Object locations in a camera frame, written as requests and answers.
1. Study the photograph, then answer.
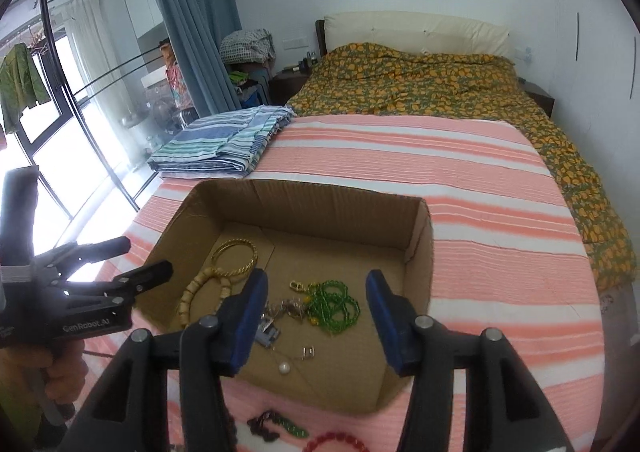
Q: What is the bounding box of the green bead necklace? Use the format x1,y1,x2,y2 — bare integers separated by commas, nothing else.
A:
288,279,362,337

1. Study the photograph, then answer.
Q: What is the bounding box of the cream pillow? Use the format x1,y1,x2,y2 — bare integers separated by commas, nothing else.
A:
324,12,513,59

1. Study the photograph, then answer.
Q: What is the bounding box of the red bead bracelet yellow bead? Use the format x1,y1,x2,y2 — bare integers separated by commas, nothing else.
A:
302,432,370,452

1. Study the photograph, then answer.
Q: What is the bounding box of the left hand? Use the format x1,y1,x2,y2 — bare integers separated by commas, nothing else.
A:
1,340,88,404

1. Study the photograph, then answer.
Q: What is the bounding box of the gold bangle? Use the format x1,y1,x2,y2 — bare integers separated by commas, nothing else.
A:
210,239,258,279

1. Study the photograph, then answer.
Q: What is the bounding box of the blue curtain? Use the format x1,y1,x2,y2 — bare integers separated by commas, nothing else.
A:
155,0,241,116

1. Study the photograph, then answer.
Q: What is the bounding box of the green hanging shirt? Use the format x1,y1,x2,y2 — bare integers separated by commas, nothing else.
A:
0,43,51,134

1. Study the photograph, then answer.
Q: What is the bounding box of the tan wooden bead bracelet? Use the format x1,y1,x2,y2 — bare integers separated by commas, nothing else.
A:
178,266,236,331

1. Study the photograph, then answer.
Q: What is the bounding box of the orange floral duvet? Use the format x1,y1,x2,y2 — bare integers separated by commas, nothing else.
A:
288,43,639,293

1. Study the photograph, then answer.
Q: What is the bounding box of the white wardrobe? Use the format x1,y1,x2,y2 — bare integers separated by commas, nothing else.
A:
551,0,639,225

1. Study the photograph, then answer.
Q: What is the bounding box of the cardboard box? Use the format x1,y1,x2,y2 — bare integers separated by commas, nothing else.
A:
137,179,433,415

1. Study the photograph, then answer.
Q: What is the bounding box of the glass sliding door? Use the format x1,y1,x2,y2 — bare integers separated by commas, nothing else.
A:
1,0,166,219

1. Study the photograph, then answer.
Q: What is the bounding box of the washing machine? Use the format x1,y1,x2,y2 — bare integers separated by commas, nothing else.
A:
141,68,198,137

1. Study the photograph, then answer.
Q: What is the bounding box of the white pearl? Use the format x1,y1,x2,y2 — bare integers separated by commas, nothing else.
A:
279,362,291,375

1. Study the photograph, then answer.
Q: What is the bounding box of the dark wooden nightstand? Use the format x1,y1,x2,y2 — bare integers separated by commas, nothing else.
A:
269,71,310,106

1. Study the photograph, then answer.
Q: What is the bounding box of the silver charm trinket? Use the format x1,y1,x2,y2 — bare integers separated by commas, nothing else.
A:
254,298,306,349

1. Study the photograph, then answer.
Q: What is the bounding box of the pink striped bedspread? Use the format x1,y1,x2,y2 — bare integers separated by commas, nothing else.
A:
95,115,604,451

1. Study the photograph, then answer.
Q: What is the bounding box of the folded blue striped blanket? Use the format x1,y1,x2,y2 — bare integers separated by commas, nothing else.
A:
149,106,295,179

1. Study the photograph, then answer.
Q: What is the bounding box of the silver ring clip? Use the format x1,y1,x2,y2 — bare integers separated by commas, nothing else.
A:
299,345,316,361

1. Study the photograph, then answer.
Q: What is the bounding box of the small dark green-bead bracelet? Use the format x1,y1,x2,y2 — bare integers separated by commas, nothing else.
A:
246,407,310,442

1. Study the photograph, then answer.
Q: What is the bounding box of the checkered clothes pile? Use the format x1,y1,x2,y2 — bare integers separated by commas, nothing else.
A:
219,28,276,64

